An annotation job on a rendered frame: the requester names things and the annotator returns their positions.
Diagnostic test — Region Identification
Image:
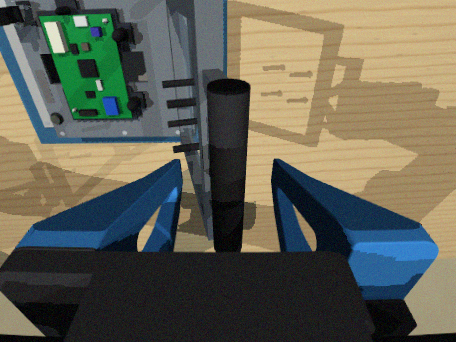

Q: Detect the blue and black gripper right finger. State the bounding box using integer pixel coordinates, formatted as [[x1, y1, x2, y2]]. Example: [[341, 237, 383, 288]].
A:
[[271, 159, 439, 300]]

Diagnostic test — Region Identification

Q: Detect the green circuit board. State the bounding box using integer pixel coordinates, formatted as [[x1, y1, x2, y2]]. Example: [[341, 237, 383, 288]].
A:
[[39, 14, 133, 119]]

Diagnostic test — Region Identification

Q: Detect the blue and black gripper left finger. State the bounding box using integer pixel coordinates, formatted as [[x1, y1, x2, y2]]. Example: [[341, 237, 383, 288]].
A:
[[15, 159, 183, 252]]

